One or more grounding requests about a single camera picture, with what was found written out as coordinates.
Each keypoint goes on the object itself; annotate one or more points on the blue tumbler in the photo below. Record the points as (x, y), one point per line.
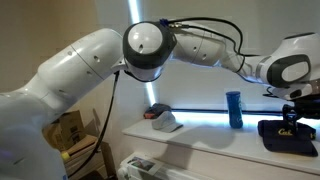
(234, 110)

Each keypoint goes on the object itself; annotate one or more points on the grey cap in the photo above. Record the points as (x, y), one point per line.
(166, 122)

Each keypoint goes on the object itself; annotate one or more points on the light wooden drawer unit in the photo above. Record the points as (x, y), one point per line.
(86, 156)

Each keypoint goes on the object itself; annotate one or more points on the white thermostat knob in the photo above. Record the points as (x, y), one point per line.
(122, 173)

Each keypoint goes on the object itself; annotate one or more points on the small yellow object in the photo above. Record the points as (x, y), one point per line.
(65, 155)

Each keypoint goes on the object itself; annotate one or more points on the white window blind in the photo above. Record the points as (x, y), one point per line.
(206, 86)

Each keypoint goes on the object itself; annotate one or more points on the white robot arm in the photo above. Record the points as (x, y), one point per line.
(83, 60)

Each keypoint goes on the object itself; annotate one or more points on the dark window frame bar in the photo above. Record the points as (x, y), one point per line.
(206, 111)

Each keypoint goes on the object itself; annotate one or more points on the black cap with yellow lettering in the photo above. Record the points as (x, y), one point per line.
(286, 141)

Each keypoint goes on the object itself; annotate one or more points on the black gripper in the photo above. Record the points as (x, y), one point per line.
(308, 108)

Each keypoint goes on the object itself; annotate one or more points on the printed cardboard box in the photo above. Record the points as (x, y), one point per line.
(66, 128)

